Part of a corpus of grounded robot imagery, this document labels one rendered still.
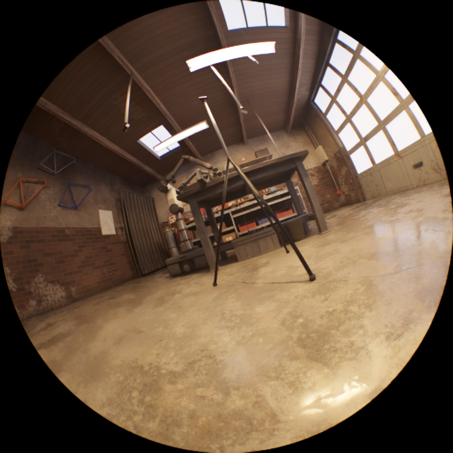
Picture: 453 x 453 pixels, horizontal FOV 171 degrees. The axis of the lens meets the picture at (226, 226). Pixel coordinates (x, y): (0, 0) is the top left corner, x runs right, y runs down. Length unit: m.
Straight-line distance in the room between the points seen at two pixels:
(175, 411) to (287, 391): 0.22
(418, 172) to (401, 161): 0.36
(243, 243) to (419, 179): 2.87
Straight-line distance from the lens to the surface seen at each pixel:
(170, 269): 2.15
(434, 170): 2.84
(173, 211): 2.24
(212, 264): 1.59
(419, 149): 2.90
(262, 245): 1.59
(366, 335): 0.41
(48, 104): 3.48
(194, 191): 1.59
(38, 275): 3.02
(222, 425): 0.34
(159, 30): 2.85
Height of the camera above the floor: 0.30
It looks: 4 degrees up
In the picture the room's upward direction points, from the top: 19 degrees counter-clockwise
